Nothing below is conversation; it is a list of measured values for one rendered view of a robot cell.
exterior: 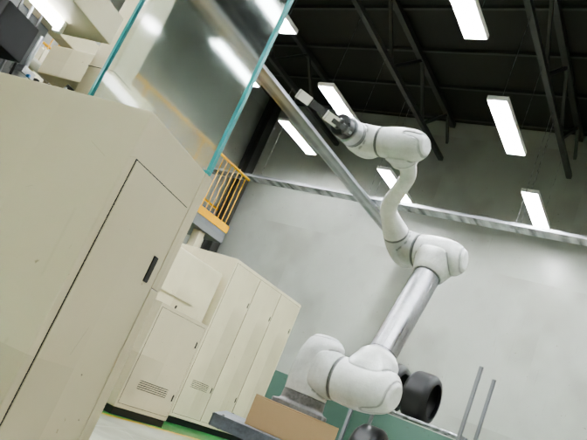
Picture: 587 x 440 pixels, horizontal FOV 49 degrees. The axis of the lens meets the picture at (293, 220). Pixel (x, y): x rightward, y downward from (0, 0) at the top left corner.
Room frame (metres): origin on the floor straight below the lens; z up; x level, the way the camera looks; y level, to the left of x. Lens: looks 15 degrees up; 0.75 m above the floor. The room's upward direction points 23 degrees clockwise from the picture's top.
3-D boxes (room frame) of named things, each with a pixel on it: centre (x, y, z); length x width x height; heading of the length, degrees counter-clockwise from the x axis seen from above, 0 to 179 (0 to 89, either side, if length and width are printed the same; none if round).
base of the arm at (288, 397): (2.33, -0.28, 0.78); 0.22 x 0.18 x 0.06; 165
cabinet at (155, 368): (7.62, 0.91, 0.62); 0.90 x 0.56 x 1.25; 145
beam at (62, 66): (2.93, 1.06, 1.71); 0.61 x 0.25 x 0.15; 158
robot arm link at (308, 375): (2.31, -0.28, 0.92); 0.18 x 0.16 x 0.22; 52
